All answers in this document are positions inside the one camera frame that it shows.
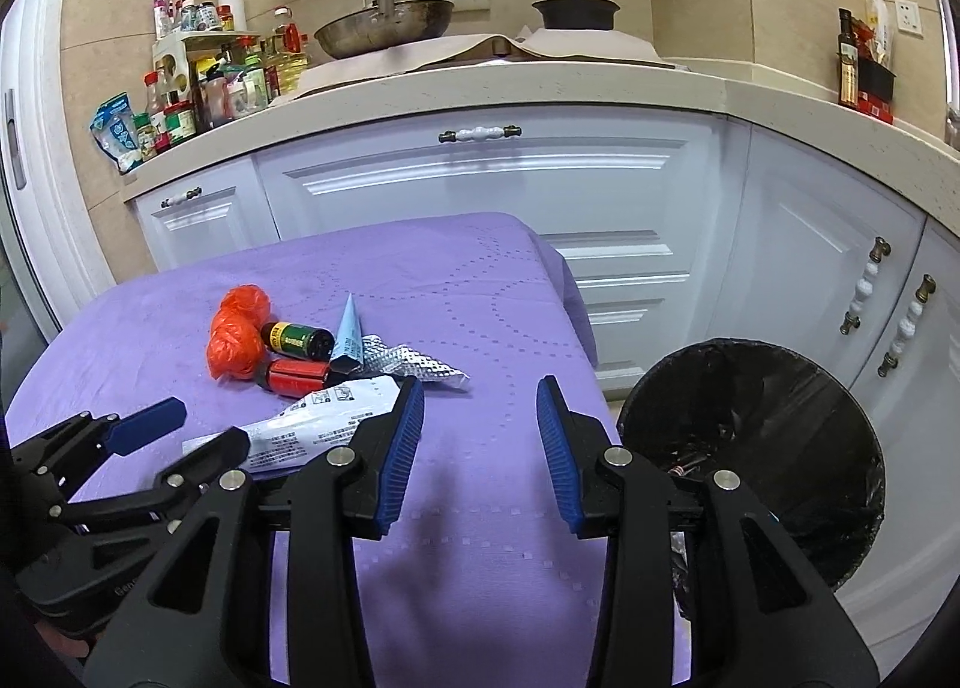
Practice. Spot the steel wok with handle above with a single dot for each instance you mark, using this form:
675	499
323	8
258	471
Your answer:
387	23

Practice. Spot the orange plastic bag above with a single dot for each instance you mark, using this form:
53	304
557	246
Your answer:
235	348

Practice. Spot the white spice rack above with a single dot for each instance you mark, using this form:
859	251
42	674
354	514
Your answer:
202	67

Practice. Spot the black clay pot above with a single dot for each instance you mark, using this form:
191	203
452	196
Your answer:
578	14

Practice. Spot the purple tablecloth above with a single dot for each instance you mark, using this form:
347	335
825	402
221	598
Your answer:
480	582

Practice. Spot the red-lid seasoning jar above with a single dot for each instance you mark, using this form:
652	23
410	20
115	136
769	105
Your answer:
179	119

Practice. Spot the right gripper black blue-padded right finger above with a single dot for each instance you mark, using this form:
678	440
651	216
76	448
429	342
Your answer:
762	615

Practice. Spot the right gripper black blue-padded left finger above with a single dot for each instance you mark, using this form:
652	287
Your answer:
200	613

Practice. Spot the cabinet door handle left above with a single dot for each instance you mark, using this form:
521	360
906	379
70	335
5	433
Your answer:
864	286

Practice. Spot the light blue tube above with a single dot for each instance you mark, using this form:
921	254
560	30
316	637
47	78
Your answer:
347	355

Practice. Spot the cabinet door handle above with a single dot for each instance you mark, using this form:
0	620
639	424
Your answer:
864	286
907	326

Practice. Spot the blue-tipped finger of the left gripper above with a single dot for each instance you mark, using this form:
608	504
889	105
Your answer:
132	433

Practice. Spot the green small bottle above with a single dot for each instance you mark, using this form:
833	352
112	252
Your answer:
298	341

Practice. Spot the dark oil bottle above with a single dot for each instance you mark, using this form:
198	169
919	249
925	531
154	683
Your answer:
848	61

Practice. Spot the silver foil wrapper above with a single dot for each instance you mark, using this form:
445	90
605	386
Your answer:
403	361

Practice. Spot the white printed packet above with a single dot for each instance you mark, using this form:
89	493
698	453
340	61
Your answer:
315	424

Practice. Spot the beige stove cover cloth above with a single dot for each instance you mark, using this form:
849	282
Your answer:
543	45

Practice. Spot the blue snack bag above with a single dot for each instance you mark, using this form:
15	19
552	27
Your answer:
114	131

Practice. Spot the white wall socket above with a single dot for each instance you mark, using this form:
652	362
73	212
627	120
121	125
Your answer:
908	17

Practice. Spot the white drawer handle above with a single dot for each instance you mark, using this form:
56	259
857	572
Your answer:
480	134

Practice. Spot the black condiment holder box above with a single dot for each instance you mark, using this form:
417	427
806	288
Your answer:
875	90

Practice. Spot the cabinet door handle right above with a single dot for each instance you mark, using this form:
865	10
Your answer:
907	326

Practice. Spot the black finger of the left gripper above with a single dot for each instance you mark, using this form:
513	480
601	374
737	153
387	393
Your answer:
192	475

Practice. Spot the red small bottle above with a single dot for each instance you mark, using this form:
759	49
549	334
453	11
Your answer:
292	378

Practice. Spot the yellow cooking oil bottle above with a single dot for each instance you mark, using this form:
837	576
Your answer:
285	51

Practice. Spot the small left drawer handle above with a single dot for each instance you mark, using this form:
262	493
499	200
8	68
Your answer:
181	198

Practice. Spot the black trash bin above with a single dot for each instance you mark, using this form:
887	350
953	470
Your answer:
785	425

